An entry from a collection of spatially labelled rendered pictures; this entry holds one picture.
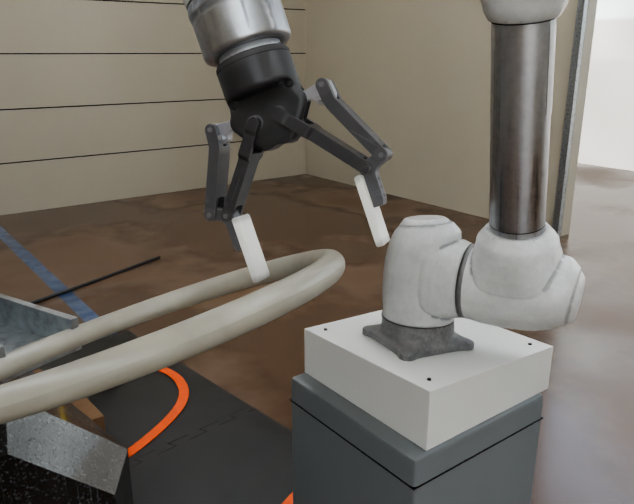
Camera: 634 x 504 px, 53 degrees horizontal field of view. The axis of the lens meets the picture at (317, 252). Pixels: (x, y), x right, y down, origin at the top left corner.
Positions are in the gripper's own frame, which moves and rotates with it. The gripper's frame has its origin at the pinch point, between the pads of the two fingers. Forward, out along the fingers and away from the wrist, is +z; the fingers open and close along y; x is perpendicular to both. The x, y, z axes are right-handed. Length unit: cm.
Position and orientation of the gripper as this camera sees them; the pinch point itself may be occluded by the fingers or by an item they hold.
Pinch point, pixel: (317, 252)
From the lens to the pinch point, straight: 63.8
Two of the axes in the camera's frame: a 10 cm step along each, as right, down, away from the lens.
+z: 3.2, 9.5, 0.8
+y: -8.9, 2.7, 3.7
